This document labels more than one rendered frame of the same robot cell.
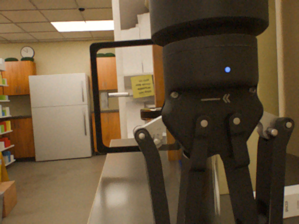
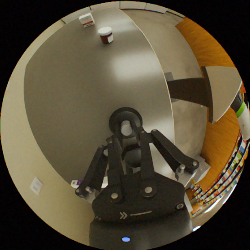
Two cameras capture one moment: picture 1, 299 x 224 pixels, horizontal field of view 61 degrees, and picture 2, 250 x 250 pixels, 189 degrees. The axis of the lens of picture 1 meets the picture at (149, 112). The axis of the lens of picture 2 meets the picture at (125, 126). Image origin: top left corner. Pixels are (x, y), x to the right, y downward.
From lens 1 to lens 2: 0.14 m
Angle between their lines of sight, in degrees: 66
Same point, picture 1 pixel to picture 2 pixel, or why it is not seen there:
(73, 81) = not seen: hidden behind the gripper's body
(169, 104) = (182, 197)
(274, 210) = (99, 152)
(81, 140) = not seen: hidden behind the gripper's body
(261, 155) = (99, 180)
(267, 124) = (91, 195)
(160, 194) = (165, 143)
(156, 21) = not seen: outside the picture
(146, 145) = (188, 161)
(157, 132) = (182, 175)
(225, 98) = (123, 215)
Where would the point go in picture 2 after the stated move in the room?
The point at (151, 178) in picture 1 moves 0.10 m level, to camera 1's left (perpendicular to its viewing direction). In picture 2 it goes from (175, 147) to (215, 128)
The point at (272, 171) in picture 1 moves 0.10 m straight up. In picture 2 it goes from (94, 167) to (82, 238)
